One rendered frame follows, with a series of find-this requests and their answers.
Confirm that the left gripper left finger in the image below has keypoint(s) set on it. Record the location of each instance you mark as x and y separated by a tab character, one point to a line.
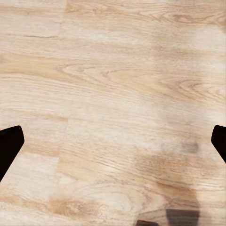
11	141

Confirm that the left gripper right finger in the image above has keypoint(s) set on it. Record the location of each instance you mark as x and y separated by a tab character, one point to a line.
218	139

